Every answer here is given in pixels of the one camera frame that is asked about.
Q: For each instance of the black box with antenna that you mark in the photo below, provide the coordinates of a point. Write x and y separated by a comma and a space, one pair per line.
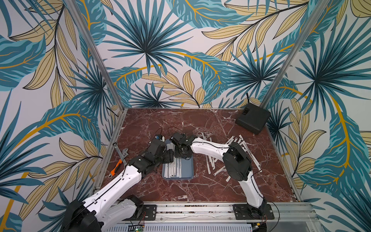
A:
253, 118

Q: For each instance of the aluminium front rail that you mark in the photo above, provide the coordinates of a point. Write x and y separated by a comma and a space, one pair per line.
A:
219, 217

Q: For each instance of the right aluminium frame post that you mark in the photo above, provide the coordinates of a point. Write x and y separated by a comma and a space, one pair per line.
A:
320, 7

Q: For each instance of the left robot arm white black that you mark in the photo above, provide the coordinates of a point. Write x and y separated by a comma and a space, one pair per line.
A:
97, 212

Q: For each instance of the long white wrapped straw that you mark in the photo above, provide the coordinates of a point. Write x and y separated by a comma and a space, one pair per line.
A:
243, 143

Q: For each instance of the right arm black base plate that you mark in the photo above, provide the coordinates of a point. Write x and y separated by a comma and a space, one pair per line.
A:
247, 212

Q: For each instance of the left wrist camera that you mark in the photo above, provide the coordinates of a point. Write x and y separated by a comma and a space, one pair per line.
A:
160, 137

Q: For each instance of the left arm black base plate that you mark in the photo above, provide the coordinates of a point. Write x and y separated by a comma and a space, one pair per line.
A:
145, 212

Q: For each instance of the blue plastic storage tray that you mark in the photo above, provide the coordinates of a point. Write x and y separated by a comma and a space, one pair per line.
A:
184, 167

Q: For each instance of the orange handled adjustable wrench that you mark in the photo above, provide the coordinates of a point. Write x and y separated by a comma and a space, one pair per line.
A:
122, 154

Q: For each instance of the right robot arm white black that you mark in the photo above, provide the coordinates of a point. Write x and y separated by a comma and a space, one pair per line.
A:
236, 161

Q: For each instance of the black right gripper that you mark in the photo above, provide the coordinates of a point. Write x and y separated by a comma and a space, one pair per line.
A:
181, 150

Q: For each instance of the aluminium frame post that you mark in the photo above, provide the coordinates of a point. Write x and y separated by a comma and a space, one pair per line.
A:
320, 7
83, 27

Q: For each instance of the left aluminium frame post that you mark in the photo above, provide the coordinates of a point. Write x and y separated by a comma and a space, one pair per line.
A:
83, 27

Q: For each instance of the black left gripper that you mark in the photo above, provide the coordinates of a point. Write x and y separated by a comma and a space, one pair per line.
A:
169, 154

